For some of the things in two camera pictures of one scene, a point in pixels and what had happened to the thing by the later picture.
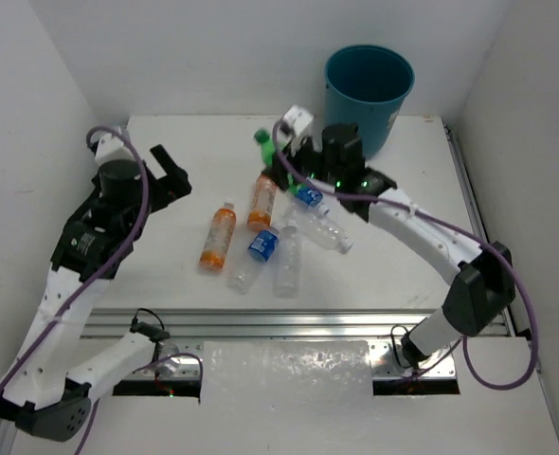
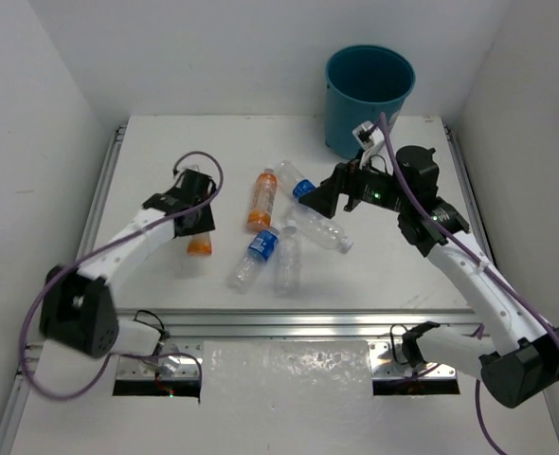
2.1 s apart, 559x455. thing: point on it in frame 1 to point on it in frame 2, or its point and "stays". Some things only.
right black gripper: x=295 y=152 to x=345 y=178
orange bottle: x=261 y=204 stays
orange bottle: x=221 y=232 to x=200 y=245
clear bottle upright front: x=288 y=264 stays
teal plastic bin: x=367 y=85 stays
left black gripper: x=164 y=182 to x=204 y=223
